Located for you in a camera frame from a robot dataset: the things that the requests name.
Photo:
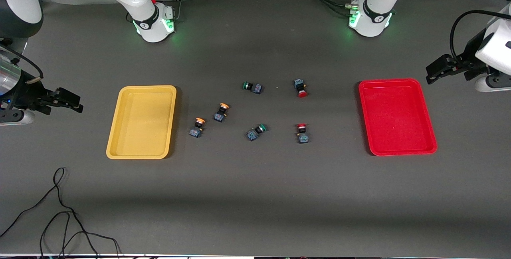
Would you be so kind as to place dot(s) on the red plastic tray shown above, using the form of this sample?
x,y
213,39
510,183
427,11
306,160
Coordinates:
x,y
397,117

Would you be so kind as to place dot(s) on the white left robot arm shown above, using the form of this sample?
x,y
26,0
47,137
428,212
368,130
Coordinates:
x,y
374,16

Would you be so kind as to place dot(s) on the green push button switch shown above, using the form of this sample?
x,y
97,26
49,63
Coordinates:
x,y
255,132
253,87

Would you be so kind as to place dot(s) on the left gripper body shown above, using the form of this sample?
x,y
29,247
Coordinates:
x,y
469,58

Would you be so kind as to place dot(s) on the yellow push button switch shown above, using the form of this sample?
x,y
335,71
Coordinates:
x,y
197,128
220,113

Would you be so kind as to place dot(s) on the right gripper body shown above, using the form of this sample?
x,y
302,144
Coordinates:
x,y
28,91

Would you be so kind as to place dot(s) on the red push button switch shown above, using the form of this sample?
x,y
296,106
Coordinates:
x,y
300,87
302,134

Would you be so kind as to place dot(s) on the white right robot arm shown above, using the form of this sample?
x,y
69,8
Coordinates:
x,y
148,18

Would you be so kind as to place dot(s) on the yellow plastic tray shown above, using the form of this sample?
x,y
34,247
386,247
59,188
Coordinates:
x,y
141,121

